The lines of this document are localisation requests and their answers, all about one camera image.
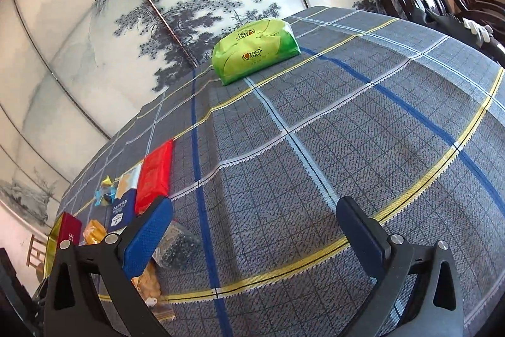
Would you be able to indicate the clear bag of dark seeds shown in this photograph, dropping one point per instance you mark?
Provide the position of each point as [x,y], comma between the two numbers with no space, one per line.
[179,242]

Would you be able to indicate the yellow candy packet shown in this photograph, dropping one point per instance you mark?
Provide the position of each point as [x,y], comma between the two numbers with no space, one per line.
[109,182]

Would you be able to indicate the white cloth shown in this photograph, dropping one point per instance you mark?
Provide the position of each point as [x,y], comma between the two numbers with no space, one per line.
[478,28]

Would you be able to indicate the gold metal tin tray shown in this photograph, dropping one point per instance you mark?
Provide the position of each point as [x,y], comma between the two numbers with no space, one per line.
[68,232]

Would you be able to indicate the green snack packet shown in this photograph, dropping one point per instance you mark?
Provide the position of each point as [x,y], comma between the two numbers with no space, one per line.
[252,52]

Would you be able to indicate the red snack packet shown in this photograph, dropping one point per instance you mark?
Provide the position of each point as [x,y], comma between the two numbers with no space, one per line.
[155,175]

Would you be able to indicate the clear packet of yellow biscuits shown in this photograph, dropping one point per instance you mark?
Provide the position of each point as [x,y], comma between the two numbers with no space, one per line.
[152,283]

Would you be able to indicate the grey plaid tablecloth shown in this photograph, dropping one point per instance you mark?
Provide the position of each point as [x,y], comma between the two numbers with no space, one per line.
[315,163]

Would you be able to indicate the orange snack packet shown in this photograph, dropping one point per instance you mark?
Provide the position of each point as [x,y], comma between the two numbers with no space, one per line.
[94,232]

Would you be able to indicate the light wooden chair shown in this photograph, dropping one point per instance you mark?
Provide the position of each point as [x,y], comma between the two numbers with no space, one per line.
[36,254]

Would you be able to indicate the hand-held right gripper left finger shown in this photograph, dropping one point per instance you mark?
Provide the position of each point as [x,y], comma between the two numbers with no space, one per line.
[148,238]

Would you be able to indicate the ink painting folding screen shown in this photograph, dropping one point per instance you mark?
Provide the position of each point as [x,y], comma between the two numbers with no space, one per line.
[79,25]

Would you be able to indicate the navy and white cracker packet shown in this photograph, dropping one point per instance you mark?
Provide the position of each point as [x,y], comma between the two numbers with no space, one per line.
[123,202]

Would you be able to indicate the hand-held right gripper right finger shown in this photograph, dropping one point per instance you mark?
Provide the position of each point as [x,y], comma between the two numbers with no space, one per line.
[361,232]

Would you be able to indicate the blue snack packet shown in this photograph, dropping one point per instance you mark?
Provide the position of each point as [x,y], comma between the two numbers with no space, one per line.
[105,199]

